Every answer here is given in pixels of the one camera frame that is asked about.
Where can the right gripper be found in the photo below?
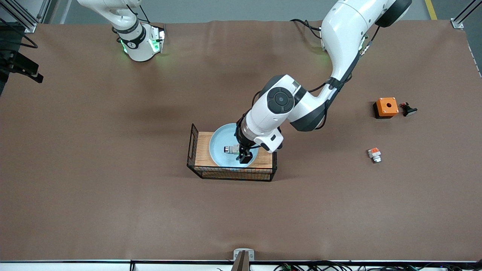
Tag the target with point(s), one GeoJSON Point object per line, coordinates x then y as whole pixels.
{"type": "Point", "coordinates": [16, 61]}

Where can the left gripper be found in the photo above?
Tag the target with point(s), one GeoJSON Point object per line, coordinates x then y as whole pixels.
{"type": "Point", "coordinates": [243, 143]}

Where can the white push button switch assembly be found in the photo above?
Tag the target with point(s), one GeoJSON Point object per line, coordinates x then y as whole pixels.
{"type": "Point", "coordinates": [230, 149]}

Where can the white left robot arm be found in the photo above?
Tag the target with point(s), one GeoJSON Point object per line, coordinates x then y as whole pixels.
{"type": "Point", "coordinates": [342, 37]}

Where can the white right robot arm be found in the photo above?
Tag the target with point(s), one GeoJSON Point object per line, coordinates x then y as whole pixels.
{"type": "Point", "coordinates": [137, 45]}

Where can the light blue round plate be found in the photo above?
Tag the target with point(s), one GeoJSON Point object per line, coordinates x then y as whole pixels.
{"type": "Point", "coordinates": [222, 145]}

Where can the black button head part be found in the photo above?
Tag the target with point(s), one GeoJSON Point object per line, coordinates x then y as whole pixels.
{"type": "Point", "coordinates": [408, 110]}

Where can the wooden board basket bottom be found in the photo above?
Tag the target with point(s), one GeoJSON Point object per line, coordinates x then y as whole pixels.
{"type": "Point", "coordinates": [201, 150]}

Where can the small orange white contact block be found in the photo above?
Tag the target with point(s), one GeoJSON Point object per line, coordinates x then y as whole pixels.
{"type": "Point", "coordinates": [374, 154]}

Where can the brown table cover sheet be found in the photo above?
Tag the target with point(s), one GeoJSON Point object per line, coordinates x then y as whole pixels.
{"type": "Point", "coordinates": [113, 169]}

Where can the aluminium frame post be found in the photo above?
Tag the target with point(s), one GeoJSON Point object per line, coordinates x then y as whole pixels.
{"type": "Point", "coordinates": [30, 15]}
{"type": "Point", "coordinates": [465, 17]}

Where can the grey metal camera bracket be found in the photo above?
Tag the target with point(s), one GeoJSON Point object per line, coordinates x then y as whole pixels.
{"type": "Point", "coordinates": [250, 254]}

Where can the brown camera pole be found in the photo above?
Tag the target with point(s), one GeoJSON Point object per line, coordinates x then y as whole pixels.
{"type": "Point", "coordinates": [241, 263]}

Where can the orange button enclosure box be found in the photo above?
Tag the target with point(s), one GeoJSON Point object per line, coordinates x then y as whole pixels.
{"type": "Point", "coordinates": [387, 107]}

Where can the white table edge rail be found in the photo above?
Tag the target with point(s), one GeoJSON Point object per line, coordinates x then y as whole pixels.
{"type": "Point", "coordinates": [75, 266]}

